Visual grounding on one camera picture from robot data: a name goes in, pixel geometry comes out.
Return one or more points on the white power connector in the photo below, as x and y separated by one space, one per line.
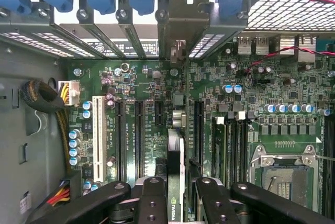
73 93

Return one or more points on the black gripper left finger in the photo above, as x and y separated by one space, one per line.
153 203

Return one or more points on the green motherboard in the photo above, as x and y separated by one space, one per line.
146 82

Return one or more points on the installed green RAM stick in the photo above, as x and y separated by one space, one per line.
221 150

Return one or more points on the open black PC case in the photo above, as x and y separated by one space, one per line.
21 23

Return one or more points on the CPU socket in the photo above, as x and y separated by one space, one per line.
285 182

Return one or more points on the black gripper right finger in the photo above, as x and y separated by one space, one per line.
212 203

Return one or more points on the metal locking lever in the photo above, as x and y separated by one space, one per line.
325 158

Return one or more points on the white PCI slot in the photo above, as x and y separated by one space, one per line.
99 135

